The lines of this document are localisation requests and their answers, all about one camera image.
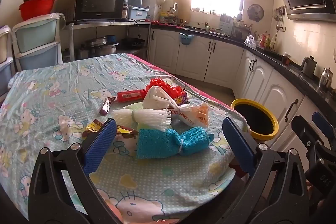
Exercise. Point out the pale blue countertop organizer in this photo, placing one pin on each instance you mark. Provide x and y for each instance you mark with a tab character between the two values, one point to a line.
226	21

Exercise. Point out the black microwave oven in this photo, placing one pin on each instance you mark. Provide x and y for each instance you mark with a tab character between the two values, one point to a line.
97	2

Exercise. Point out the glass jar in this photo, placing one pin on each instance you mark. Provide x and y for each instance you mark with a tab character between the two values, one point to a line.
286	59

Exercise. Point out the group of condiment bottles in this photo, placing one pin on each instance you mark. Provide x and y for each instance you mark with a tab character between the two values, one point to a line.
266	41

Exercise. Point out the steel shelf rack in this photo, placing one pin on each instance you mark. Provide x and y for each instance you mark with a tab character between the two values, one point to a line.
110	22

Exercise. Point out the round wall vent fan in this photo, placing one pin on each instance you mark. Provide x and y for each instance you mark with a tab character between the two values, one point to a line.
255	12

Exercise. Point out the grey metal kettle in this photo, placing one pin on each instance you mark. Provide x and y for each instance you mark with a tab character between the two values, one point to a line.
308	65

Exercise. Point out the pink blanket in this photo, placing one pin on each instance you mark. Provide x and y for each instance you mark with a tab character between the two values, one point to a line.
172	75

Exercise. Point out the dark brown snack wrapper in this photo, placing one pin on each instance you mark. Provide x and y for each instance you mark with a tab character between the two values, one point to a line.
123	130

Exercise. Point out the red plastic basin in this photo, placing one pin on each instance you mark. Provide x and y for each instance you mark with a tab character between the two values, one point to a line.
36	8

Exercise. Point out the colourful snack wrapper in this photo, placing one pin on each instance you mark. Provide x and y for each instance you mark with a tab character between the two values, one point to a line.
182	99

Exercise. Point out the hanging kitchen utensils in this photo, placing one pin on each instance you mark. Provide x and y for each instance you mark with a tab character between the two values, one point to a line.
278	14

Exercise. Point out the small steel pot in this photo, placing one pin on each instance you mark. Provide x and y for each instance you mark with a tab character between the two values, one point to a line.
82	53

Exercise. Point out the blue plastic dish box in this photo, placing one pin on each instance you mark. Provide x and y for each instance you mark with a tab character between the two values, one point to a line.
137	12

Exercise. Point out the clear plastic bag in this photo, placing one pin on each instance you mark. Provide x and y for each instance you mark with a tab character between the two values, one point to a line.
250	41

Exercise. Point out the blue mesh cloth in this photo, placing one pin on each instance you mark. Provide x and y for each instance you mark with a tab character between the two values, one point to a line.
157	142

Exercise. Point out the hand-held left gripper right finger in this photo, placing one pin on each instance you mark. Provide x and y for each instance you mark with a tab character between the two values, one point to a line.
239	145

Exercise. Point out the black wok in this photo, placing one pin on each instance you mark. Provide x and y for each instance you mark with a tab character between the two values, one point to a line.
133	42

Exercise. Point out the wooden cutting board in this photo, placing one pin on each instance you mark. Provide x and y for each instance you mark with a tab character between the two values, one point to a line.
181	7

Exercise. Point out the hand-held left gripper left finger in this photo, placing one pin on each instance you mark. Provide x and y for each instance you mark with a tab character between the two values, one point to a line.
101	145

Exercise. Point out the red plastic bag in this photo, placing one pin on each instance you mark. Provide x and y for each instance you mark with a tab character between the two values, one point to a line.
157	82

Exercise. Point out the black kitchen countertop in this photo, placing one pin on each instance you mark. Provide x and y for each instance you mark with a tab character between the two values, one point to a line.
296	74

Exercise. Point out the yellow trash bin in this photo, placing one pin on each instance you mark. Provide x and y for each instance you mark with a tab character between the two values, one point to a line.
273	132

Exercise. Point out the light green sponge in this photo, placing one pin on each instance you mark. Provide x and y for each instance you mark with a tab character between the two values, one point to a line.
130	106

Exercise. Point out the plastic drawer cabinet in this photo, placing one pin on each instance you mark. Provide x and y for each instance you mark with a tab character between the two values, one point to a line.
36	35
5	69

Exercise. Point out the large steel pot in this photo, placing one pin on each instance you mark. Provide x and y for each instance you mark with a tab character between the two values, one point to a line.
105	49

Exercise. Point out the printed cartoon blanket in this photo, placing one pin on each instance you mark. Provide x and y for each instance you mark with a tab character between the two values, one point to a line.
65	77

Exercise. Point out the blue hanging basket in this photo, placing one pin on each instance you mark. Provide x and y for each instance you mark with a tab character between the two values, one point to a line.
186	39

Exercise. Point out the blue cup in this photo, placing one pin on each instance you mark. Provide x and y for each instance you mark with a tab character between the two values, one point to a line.
111	38

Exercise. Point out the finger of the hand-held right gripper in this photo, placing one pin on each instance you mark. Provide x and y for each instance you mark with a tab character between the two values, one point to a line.
324	124
305	132

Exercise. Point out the white printed plastic bag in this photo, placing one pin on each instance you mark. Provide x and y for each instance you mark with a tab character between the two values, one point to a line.
157	98

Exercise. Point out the shiny steel teapot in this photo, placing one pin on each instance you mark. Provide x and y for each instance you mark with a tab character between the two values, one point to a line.
325	78

